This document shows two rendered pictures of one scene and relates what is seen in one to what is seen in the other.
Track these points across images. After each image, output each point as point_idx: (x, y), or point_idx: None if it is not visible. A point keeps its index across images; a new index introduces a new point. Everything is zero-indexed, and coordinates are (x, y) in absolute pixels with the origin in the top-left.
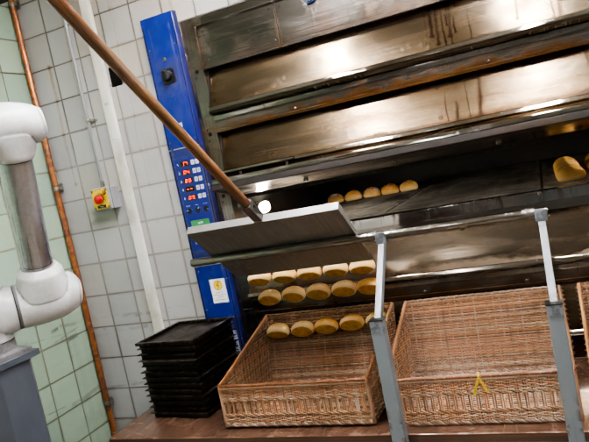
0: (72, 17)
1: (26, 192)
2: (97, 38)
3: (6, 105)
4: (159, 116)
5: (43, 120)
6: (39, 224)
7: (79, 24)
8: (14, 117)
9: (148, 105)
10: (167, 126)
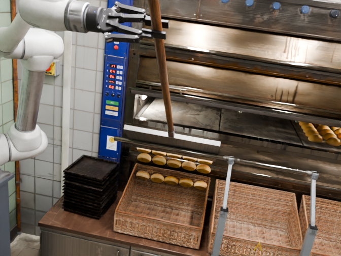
0: (162, 53)
1: (37, 88)
2: (165, 62)
3: (43, 34)
4: (165, 96)
5: (63, 48)
6: (38, 106)
7: (163, 56)
8: (48, 44)
9: (164, 91)
10: (165, 100)
